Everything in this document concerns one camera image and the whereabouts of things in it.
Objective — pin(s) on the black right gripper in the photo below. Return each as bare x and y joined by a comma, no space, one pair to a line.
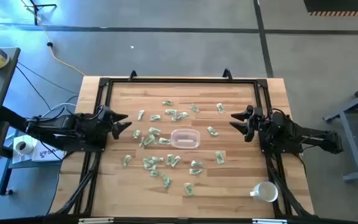
258,121

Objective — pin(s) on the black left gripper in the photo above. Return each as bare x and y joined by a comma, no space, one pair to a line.
104,123

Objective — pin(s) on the green white sweetener packet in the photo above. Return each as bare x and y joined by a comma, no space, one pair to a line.
175,160
150,166
189,188
176,118
141,142
194,108
212,131
220,108
148,160
169,159
154,131
148,139
196,163
154,173
140,114
155,117
126,160
219,157
164,141
166,180
171,111
136,133
158,159
195,171
167,102
184,114

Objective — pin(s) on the clear plastic bin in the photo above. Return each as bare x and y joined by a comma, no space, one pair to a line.
176,138

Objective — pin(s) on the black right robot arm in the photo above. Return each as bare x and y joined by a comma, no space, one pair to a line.
306,133

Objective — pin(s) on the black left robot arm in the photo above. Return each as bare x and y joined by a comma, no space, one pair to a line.
57,124

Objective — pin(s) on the white ceramic mug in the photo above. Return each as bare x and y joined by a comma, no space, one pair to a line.
266,191

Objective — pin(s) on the white printed booklet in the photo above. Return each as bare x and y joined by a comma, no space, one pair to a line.
47,155

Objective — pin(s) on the white cup with coffee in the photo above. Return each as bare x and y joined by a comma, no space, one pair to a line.
23,147

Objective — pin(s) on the silver metal plate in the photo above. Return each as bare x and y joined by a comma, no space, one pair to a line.
269,221
95,220

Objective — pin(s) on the low blue-legged side table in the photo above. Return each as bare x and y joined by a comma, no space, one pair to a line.
26,165

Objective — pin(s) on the black desk support beam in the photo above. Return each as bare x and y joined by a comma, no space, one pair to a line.
11,116

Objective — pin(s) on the black tripod stand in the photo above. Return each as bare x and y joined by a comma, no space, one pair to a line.
36,15

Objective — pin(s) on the black mat with hazard stripes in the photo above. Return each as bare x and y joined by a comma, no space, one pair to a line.
337,6

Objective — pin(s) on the black arched frame bracket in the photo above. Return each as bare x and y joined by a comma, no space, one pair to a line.
227,74
132,74

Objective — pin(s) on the black aluminium table frame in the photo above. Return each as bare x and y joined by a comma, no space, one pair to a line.
182,80

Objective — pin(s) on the grey metal table frame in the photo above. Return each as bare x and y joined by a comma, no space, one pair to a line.
355,155

